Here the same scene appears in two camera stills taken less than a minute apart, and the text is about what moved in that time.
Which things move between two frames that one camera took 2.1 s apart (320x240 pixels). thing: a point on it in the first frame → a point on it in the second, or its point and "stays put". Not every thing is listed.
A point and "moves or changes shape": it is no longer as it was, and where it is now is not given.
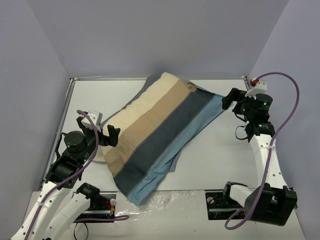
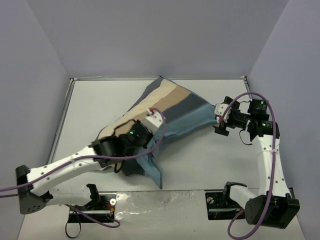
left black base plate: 104,207 stays put
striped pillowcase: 157,124 moves or changes shape
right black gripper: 236,97 → 224,122
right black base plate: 221,206 stays put
